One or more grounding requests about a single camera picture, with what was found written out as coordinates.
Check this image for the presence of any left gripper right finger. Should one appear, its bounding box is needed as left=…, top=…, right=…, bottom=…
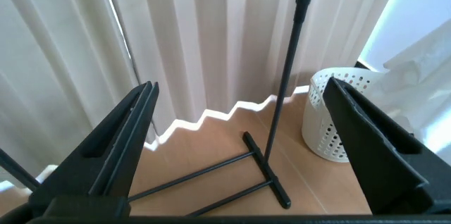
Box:
left=322, top=76, right=451, bottom=216

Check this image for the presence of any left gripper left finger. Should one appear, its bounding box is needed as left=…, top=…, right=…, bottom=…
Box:
left=27, top=81, right=160, bottom=217

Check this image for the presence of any white printed t-shirt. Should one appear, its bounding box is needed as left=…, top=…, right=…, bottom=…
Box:
left=365, top=19, right=451, bottom=166

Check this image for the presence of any white laundry basket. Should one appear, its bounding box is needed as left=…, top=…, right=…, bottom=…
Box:
left=301, top=67, right=388, bottom=163

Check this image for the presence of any black clothes rack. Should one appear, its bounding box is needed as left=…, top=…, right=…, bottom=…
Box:
left=0, top=0, right=317, bottom=217

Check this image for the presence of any beige curtain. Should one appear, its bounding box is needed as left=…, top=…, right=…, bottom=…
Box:
left=0, top=0, right=406, bottom=190

